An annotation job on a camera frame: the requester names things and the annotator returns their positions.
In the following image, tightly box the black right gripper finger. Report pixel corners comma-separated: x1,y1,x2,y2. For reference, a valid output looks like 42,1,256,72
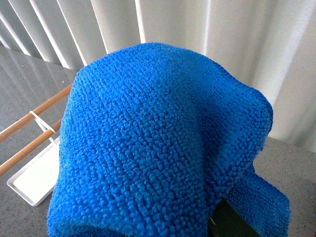
208,199,259,237

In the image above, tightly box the blue microfiber cloth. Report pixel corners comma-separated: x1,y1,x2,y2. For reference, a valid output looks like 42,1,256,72
47,46,290,237

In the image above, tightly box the white pleated curtain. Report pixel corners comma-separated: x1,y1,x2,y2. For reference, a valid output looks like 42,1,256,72
0,0,316,151

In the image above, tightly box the white towel rack stand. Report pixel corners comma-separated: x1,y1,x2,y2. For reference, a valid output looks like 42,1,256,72
6,111,61,207

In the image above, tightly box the wooden rack rod near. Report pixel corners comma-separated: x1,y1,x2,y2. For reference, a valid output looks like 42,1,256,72
0,129,54,177

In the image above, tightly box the wooden rack rod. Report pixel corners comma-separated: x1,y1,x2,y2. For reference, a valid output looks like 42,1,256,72
0,129,54,177
0,84,72,143

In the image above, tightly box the wooden rack rod far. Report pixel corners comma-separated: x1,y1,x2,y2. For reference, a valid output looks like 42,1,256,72
0,84,72,143

